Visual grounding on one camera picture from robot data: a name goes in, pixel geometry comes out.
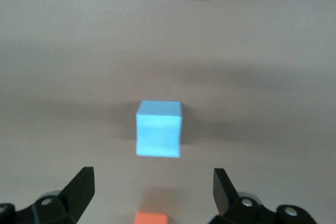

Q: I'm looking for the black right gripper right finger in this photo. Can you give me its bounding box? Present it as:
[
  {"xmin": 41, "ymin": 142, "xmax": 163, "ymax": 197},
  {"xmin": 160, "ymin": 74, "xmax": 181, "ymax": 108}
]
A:
[{"xmin": 209, "ymin": 168, "xmax": 282, "ymax": 224}]

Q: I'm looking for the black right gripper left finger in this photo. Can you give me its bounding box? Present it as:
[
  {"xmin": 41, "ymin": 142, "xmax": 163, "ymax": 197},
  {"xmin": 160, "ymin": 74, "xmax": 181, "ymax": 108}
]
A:
[{"xmin": 15, "ymin": 166, "xmax": 96, "ymax": 224}]

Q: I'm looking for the light blue foam block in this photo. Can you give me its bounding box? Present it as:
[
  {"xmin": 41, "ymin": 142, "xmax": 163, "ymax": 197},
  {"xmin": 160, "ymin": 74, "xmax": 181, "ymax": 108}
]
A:
[{"xmin": 135, "ymin": 100, "xmax": 183, "ymax": 159}]

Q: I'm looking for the orange foam block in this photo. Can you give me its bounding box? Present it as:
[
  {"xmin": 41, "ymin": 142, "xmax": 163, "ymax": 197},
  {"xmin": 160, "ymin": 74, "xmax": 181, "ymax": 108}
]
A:
[{"xmin": 134, "ymin": 211, "xmax": 170, "ymax": 224}]

